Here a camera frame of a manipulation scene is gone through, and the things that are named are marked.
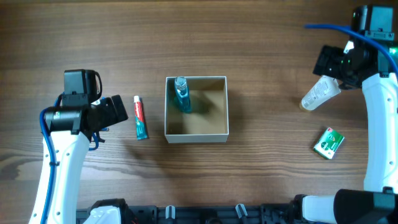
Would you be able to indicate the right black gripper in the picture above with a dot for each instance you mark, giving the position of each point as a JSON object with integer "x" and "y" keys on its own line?
{"x": 321, "y": 61}

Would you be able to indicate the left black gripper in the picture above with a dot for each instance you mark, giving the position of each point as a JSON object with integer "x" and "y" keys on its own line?
{"x": 117, "y": 108}

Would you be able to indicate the white lotion tube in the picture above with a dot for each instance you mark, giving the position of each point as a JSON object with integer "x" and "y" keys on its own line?
{"x": 324, "y": 89}

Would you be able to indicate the blue mouthwash bottle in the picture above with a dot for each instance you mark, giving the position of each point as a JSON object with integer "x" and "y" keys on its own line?
{"x": 183, "y": 94}

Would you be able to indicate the green white small box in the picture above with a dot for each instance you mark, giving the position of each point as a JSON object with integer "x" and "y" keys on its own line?
{"x": 328, "y": 143}

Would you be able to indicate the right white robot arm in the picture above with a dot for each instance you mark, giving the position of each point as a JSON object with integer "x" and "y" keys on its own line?
{"x": 369, "y": 63}

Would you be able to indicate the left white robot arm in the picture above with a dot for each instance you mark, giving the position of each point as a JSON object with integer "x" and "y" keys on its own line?
{"x": 68, "y": 128}

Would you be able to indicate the red green toothpaste tube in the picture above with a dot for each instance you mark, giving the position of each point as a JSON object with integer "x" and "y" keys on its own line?
{"x": 139, "y": 116}

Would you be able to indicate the open beige cardboard box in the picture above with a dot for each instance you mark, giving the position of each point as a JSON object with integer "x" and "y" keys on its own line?
{"x": 209, "y": 120}

